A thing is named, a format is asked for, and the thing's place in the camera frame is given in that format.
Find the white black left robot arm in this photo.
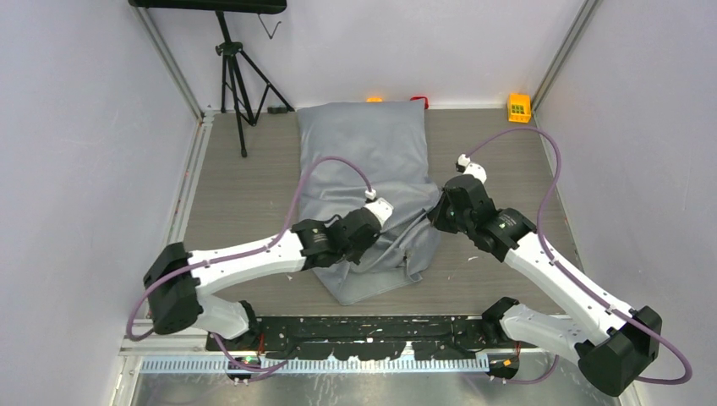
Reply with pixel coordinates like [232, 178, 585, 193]
[144, 200, 393, 350]

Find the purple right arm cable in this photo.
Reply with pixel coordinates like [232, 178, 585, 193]
[468, 126, 693, 387]

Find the grey pillowcase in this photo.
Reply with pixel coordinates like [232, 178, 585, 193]
[298, 101, 441, 305]

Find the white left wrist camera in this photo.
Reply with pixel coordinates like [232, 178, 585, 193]
[364, 189, 394, 228]

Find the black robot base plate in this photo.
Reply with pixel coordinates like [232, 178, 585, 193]
[223, 315, 533, 361]

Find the black camera tripod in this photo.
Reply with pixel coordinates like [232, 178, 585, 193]
[215, 11, 295, 158]

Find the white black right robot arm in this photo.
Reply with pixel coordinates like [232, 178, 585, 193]
[429, 174, 662, 397]

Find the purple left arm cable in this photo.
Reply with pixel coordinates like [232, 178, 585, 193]
[125, 156, 375, 343]

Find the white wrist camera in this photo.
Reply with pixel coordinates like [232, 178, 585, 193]
[364, 189, 394, 228]
[455, 154, 487, 184]

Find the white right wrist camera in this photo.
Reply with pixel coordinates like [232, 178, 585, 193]
[455, 154, 487, 184]

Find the yellow window toy block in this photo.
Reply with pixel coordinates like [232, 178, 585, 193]
[506, 93, 532, 123]

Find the red toy block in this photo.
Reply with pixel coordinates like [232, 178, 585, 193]
[410, 96, 430, 110]

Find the black overhead panel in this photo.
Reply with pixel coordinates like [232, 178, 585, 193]
[128, 0, 287, 14]

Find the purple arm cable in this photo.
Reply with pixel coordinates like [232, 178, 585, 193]
[125, 156, 375, 343]
[468, 126, 693, 387]

